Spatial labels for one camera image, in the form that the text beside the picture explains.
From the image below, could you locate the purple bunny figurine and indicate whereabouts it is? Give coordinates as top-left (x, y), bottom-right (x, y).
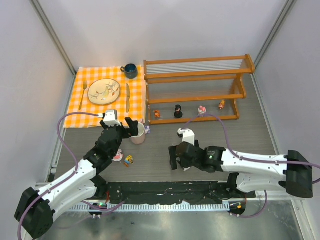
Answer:
top-left (145, 125), bottom-right (151, 134)

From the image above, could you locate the pink mug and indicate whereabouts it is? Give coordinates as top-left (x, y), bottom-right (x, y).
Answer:
top-left (130, 121), bottom-right (146, 145)

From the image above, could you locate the pink white round figurine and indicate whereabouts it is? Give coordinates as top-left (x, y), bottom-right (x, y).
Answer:
top-left (112, 149), bottom-right (124, 162)

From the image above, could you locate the pink My Melody figurine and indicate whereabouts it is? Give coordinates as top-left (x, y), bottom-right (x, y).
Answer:
top-left (197, 105), bottom-right (207, 117)

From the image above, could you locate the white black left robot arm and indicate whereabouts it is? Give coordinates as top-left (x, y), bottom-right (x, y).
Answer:
top-left (14, 111), bottom-right (139, 239)

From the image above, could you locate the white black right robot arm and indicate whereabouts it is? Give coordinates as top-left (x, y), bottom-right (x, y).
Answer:
top-left (168, 142), bottom-right (314, 199)

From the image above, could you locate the orange wooden shelf rack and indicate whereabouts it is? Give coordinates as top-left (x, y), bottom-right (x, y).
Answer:
top-left (143, 54), bottom-right (255, 125)

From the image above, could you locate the orange tiger figurine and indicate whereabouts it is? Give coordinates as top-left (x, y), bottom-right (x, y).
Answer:
top-left (153, 110), bottom-right (161, 119)

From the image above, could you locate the yellow minion figurine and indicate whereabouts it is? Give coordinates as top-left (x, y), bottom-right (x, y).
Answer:
top-left (123, 155), bottom-right (134, 168)

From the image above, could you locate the gold knife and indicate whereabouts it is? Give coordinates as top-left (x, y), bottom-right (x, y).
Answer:
top-left (126, 83), bottom-right (131, 113)

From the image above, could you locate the black haired girl figurine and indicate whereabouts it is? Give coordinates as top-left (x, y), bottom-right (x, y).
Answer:
top-left (174, 104), bottom-right (183, 119)

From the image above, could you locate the decorated ceramic plate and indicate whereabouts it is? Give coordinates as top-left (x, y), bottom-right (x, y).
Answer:
top-left (87, 78), bottom-right (121, 105)

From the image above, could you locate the orange checkered cloth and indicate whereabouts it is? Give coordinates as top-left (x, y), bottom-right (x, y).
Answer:
top-left (67, 65), bottom-right (146, 125)

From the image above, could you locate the dark blue mug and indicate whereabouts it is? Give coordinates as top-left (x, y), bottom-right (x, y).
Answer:
top-left (120, 63), bottom-right (138, 79)

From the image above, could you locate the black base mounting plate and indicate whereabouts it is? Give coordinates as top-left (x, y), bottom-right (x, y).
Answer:
top-left (107, 181), bottom-right (256, 205)

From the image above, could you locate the gold fork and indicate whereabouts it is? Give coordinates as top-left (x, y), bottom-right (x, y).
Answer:
top-left (78, 80), bottom-right (88, 111)

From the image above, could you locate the Winnie the Pooh figurine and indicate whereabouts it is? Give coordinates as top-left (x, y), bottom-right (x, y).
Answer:
top-left (218, 100), bottom-right (226, 110)

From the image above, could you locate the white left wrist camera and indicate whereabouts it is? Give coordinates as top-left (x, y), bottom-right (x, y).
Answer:
top-left (98, 109), bottom-right (121, 127)

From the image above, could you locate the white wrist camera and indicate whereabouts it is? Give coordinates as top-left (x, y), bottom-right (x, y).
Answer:
top-left (98, 109), bottom-right (121, 127)
top-left (177, 128), bottom-right (195, 146)

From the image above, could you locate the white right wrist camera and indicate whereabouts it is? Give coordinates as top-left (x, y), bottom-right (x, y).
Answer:
top-left (177, 128), bottom-right (195, 146)

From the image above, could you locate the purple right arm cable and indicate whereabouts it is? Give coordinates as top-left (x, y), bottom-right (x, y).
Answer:
top-left (183, 114), bottom-right (320, 218)

